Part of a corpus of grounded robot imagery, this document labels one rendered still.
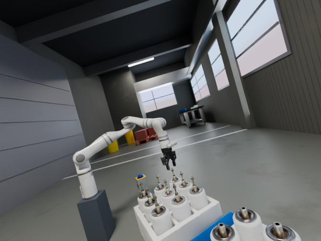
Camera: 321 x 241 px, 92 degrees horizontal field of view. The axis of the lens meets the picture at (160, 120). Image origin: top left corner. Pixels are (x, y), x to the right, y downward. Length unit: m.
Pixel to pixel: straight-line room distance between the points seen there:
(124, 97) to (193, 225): 7.31
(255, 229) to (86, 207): 0.97
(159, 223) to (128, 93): 7.28
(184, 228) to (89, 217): 0.67
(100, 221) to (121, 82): 7.21
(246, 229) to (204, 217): 0.27
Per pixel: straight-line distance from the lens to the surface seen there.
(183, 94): 9.04
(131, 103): 7.77
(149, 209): 0.96
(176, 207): 0.89
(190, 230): 0.92
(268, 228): 0.71
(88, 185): 1.24
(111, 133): 1.22
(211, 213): 0.97
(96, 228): 1.32
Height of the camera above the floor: 0.69
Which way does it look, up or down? 1 degrees down
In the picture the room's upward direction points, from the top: 16 degrees counter-clockwise
